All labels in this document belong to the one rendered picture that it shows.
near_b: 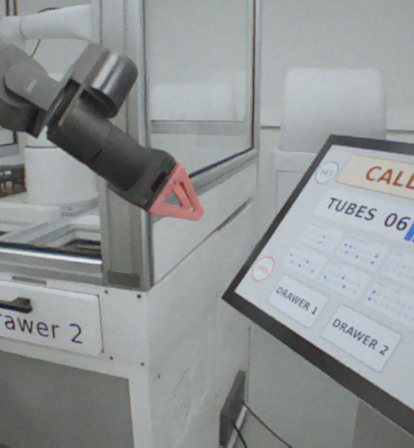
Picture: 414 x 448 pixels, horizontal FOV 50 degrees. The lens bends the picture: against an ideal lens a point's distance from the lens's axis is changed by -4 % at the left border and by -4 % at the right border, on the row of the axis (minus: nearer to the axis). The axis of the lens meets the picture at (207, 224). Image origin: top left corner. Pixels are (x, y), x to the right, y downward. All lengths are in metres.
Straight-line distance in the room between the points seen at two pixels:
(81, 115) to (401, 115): 3.63
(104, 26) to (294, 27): 3.34
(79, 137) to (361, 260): 0.35
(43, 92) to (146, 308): 0.42
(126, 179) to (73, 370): 0.51
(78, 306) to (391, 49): 3.57
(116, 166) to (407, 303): 0.34
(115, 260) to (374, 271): 0.41
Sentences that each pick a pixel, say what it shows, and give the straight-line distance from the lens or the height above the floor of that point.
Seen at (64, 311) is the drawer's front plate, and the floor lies 0.90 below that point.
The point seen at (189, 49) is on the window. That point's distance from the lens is 0.96.
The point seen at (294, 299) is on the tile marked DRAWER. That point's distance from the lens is 0.60.
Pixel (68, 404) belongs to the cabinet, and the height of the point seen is 0.67.
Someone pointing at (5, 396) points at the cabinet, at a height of 0.65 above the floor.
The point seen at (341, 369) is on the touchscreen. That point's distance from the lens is 0.52.
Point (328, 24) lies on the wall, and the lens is 4.02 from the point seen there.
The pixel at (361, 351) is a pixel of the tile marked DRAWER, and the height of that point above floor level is 0.99.
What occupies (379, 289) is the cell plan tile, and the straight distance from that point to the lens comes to 0.54.
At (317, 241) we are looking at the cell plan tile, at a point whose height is 1.07.
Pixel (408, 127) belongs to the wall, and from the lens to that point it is 4.03.
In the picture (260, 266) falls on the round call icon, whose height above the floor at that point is 1.02.
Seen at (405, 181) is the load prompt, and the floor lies 1.15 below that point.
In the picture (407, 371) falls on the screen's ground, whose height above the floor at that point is 1.00.
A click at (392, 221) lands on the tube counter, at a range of 0.58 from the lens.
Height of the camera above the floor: 1.25
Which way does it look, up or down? 15 degrees down
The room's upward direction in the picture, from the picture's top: straight up
